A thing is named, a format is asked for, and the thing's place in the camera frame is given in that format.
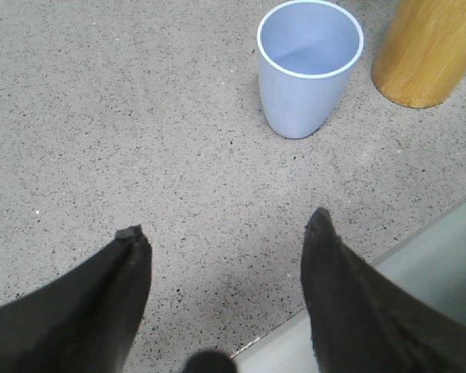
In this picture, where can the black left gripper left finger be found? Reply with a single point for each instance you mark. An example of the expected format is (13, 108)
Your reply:
(86, 320)

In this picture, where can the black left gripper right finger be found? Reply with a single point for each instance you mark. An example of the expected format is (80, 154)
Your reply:
(361, 321)

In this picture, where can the light blue plastic cup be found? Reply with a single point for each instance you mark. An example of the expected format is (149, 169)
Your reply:
(307, 51)

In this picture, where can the bamboo cylindrical holder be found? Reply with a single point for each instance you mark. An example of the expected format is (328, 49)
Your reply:
(422, 57)

